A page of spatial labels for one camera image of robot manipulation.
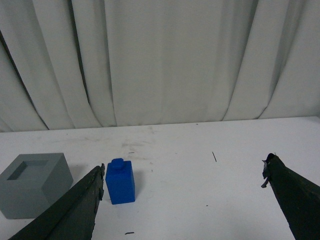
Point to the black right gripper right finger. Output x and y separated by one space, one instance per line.
298 198

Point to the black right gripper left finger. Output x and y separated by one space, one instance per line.
72 217

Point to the blue block part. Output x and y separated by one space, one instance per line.
120 181

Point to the gray square base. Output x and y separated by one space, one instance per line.
32 183

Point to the white curtain backdrop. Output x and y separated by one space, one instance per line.
73 64

